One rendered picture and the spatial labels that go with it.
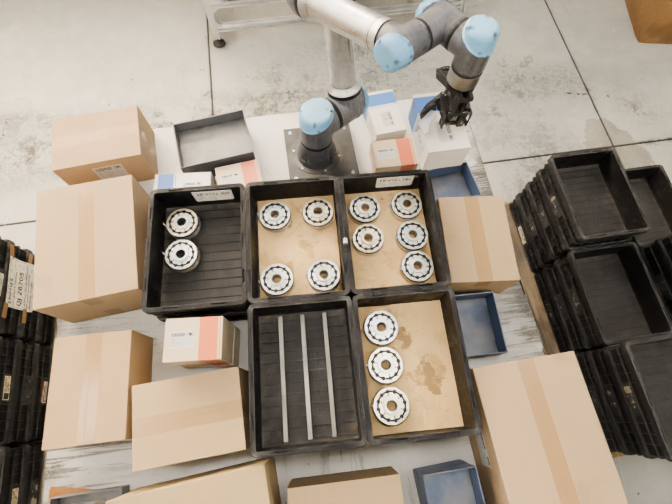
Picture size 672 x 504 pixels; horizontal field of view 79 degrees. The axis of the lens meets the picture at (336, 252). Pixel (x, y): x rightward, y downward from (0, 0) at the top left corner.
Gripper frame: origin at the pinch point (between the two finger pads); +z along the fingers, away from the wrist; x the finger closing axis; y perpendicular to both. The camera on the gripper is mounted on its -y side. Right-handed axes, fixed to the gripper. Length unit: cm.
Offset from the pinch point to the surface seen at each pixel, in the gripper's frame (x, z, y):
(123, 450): -106, 40, 73
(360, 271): -26.6, 27.6, 31.6
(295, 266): -47, 28, 27
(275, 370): -57, 28, 58
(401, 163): -3.3, 33.3, -9.5
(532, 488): 6, 20, 97
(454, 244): 4.7, 24.6, 28.0
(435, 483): -16, 33, 95
